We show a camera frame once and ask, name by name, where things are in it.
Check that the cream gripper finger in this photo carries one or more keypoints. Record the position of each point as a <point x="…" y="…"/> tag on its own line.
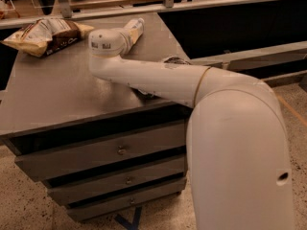
<point x="135" y="34"/>

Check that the clear plastic water bottle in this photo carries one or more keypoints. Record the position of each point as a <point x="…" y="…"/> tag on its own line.
<point x="135" y="23"/>

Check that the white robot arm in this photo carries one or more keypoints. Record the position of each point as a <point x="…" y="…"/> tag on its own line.
<point x="237" y="147"/>

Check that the blue white snack bag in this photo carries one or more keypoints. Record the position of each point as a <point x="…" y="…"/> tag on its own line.
<point x="173" y="60"/>

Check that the yellow brown chip bag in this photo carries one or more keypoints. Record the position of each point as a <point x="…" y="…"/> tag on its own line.
<point x="47" y="36"/>

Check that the top grey drawer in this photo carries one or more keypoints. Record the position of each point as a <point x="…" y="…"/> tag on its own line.
<point x="54" y="163"/>

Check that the grey drawer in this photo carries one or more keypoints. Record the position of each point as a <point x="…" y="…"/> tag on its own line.
<point x="114" y="181"/>
<point x="54" y="163"/>
<point x="135" y="198"/>

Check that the bottom grey drawer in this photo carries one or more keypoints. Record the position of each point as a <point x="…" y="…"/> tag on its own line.
<point x="135" y="198"/>

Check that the middle grey drawer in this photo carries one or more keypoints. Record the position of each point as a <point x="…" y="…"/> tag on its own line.
<point x="114" y="181"/>

